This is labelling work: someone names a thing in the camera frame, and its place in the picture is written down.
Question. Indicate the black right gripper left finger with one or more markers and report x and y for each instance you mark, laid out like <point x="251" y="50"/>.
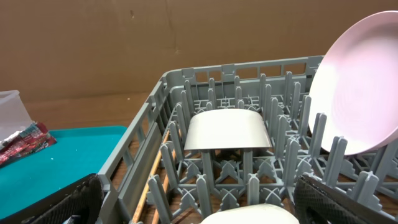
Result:
<point x="79" y="202"/>

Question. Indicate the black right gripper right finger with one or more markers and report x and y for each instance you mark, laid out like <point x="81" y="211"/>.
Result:
<point x="318" y="203"/>

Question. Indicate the cream white cup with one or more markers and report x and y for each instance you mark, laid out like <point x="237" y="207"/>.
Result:
<point x="252" y="214"/>

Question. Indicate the red silver wrapper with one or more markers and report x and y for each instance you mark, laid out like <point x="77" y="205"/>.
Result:
<point x="24" y="143"/>

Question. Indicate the pink round plate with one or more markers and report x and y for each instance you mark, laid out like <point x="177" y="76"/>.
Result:
<point x="355" y="85"/>

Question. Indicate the grey white bowl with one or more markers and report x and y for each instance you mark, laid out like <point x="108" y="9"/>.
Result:
<point x="227" y="129"/>

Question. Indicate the grey dishwasher rack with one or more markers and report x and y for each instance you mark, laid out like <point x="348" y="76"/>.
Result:
<point x="276" y="89"/>

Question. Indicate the teal plastic tray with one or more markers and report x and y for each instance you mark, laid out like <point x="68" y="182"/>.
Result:
<point x="77" y="153"/>

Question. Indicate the clear plastic container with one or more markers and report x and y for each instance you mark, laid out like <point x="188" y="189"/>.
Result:
<point x="14" y="116"/>

